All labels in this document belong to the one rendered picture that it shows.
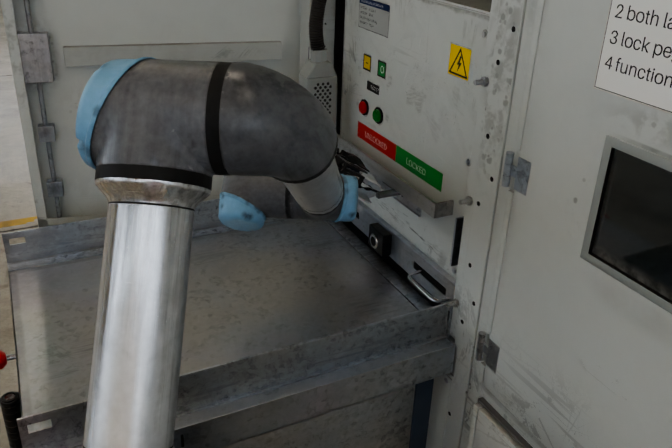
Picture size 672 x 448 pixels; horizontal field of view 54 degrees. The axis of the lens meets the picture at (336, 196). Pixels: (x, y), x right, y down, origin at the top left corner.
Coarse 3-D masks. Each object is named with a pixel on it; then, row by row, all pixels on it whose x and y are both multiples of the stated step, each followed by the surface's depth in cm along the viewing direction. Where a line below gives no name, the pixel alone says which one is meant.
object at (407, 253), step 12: (360, 204) 146; (360, 216) 147; (372, 216) 142; (360, 228) 148; (396, 240) 134; (408, 240) 132; (396, 252) 135; (408, 252) 130; (420, 252) 128; (408, 264) 131; (420, 264) 127; (432, 264) 124; (420, 276) 128; (432, 276) 124; (444, 276) 120; (432, 288) 124; (444, 288) 121
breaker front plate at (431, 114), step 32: (352, 0) 137; (384, 0) 126; (416, 0) 117; (352, 32) 140; (416, 32) 118; (448, 32) 110; (480, 32) 102; (352, 64) 142; (416, 64) 120; (448, 64) 111; (480, 64) 104; (352, 96) 144; (384, 96) 132; (416, 96) 121; (448, 96) 112; (352, 128) 146; (384, 128) 134; (416, 128) 123; (448, 128) 114; (384, 160) 136; (448, 160) 115; (448, 192) 117; (416, 224) 128; (448, 224) 118; (448, 256) 120
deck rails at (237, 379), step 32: (64, 224) 135; (96, 224) 138; (32, 256) 135; (64, 256) 136; (384, 320) 108; (416, 320) 112; (288, 352) 102; (320, 352) 105; (352, 352) 108; (384, 352) 111; (192, 384) 96; (224, 384) 99; (256, 384) 101; (288, 384) 104; (32, 416) 86; (64, 416) 88
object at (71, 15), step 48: (0, 0) 129; (48, 0) 133; (96, 0) 136; (144, 0) 139; (192, 0) 141; (240, 0) 144; (288, 0) 147; (48, 48) 135; (96, 48) 138; (144, 48) 141; (192, 48) 144; (240, 48) 147; (288, 48) 152; (48, 96) 141; (48, 144) 143; (48, 192) 147; (96, 192) 152
